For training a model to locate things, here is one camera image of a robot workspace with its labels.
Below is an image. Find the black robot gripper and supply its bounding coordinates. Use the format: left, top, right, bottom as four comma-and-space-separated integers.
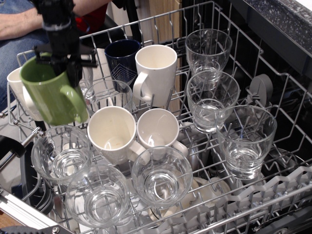
33, 23, 97, 88

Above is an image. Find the green ceramic mug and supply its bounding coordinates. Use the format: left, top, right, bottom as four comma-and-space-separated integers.
20, 57, 89, 126

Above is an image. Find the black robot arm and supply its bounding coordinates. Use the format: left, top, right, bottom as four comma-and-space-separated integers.
32, 0, 97, 88

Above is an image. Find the white mug far left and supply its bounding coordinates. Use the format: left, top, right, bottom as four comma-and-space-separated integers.
7, 67, 43, 121

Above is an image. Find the dark blue mug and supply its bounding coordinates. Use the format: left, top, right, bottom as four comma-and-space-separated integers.
104, 39, 141, 89

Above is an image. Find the large white mug centre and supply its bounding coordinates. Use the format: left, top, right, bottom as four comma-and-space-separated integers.
87, 106, 146, 165

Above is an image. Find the tall white mug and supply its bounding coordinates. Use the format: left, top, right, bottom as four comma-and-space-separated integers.
133, 44, 177, 107

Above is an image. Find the small white mug centre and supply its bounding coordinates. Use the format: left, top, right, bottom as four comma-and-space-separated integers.
136, 108, 188, 157

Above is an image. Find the clear glass back left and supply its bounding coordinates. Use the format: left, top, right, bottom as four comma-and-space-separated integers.
79, 68, 133, 116

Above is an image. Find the clear glass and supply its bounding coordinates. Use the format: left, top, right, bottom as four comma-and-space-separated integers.
79, 68, 133, 116
31, 125, 93, 185
186, 70, 240, 134
215, 105, 277, 180
65, 165, 130, 228
185, 29, 233, 75
131, 146, 193, 209

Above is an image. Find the red cloth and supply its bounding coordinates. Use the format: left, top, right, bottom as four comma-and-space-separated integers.
76, 4, 108, 34

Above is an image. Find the blue jeans leg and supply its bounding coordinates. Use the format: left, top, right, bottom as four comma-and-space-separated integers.
0, 0, 48, 111

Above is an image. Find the clear glass front left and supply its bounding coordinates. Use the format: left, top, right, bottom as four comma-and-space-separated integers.
31, 125, 93, 185

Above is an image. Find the clear glass front bottom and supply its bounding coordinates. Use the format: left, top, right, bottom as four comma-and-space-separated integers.
65, 165, 130, 228

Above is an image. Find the clear glass back right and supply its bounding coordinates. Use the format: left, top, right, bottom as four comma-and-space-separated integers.
185, 29, 233, 75

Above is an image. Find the clear glass front centre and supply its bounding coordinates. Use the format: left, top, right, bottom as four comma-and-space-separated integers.
131, 146, 193, 209

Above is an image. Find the clear glass middle right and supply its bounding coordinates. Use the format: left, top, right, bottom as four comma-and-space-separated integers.
186, 70, 240, 134

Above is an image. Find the white dishes lower rack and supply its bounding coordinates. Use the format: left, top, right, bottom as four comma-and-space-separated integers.
148, 177, 231, 221

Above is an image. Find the clear glass near right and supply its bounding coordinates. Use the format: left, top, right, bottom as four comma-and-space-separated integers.
215, 105, 277, 180

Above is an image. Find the grey rack roller wheel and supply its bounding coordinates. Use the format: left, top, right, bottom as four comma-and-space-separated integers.
247, 74, 273, 107

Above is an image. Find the dark speckled countertop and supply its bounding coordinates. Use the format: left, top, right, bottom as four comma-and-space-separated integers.
231, 0, 312, 78

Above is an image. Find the black clamp handle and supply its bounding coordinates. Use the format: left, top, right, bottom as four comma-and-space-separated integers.
0, 126, 46, 171

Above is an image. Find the wire dishwasher rack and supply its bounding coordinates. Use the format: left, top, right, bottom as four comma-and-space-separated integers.
0, 0, 312, 234

